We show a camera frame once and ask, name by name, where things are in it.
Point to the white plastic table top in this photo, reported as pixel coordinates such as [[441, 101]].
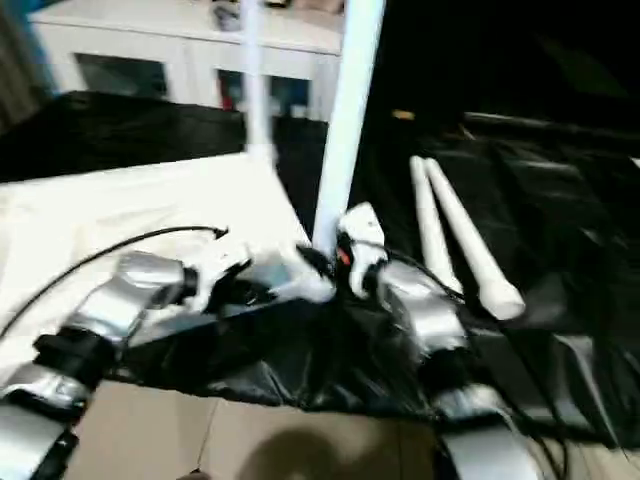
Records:
[[125, 210]]

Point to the white plastic table leg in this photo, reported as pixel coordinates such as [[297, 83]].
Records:
[[470, 235], [257, 75], [432, 225], [350, 100]]

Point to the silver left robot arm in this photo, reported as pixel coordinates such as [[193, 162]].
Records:
[[100, 310]]

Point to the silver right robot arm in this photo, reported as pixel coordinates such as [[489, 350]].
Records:
[[430, 310]]

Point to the small tan label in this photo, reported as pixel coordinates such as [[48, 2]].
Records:
[[403, 114]]

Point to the red bottle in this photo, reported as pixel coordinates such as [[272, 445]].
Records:
[[228, 92]]

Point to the black work mat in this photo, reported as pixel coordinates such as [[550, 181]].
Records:
[[550, 225]]

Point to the dark low shelf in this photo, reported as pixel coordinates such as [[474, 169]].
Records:
[[550, 122]]

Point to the white glass-door cabinet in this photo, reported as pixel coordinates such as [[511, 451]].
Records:
[[150, 45]]

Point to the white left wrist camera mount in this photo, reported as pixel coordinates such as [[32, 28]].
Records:
[[220, 265]]

